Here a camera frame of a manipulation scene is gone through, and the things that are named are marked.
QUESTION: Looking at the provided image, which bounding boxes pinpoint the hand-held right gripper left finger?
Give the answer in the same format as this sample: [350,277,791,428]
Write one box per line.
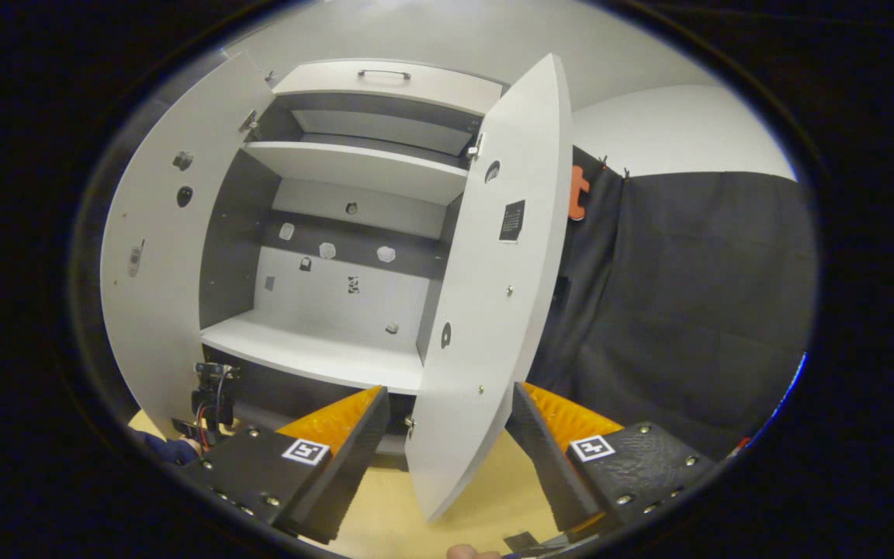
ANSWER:
[182,385,391,546]

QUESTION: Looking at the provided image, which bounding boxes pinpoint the white cabinet door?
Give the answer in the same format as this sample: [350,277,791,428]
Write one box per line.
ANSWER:
[404,53,574,523]
[100,50,275,439]

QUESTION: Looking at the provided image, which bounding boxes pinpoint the white and grey cabinet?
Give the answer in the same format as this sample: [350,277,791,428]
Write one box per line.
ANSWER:
[199,58,510,459]

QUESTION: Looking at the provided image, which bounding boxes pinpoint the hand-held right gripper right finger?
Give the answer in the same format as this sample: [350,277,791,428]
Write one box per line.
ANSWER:
[506,382,721,543]

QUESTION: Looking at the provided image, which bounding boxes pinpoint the white cabinet shelf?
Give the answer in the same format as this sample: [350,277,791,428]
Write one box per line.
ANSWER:
[243,141,470,207]
[200,311,426,395]

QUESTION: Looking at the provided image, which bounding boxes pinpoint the black backdrop cloth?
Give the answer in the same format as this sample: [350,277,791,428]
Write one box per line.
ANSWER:
[528,144,819,459]

